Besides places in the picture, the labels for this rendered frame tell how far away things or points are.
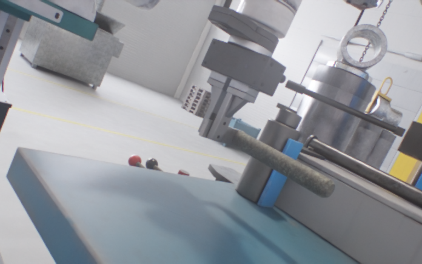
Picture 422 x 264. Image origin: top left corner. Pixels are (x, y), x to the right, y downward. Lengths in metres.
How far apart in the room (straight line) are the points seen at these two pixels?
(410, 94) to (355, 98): 11.35
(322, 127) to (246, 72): 0.76
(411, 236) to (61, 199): 0.56
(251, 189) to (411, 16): 13.05
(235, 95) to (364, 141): 2.14
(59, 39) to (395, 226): 8.45
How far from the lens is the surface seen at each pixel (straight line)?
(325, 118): 1.30
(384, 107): 2.75
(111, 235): 0.40
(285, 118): 0.77
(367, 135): 2.68
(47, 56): 8.86
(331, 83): 1.32
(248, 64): 0.57
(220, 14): 0.55
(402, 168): 3.89
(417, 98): 12.59
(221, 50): 0.62
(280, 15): 0.59
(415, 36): 13.37
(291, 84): 1.17
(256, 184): 0.77
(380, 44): 1.41
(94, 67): 9.20
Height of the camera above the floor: 1.24
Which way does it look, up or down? 7 degrees down
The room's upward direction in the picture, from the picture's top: 25 degrees clockwise
